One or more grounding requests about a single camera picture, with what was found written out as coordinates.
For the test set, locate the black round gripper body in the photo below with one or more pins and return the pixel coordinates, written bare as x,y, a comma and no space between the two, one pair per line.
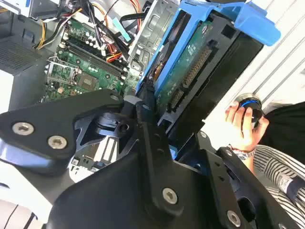
107,198

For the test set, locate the person's hand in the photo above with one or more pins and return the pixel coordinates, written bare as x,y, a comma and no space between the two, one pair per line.
245,140

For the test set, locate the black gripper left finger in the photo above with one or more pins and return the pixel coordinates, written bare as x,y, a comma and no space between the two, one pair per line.
47,124

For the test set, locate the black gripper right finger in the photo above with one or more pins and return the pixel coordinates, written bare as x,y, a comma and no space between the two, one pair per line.
221,171

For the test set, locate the hard disk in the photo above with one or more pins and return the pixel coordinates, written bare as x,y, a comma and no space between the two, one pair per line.
190,62

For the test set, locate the round black blue-ringed tool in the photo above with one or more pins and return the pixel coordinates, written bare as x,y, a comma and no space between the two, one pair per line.
250,112

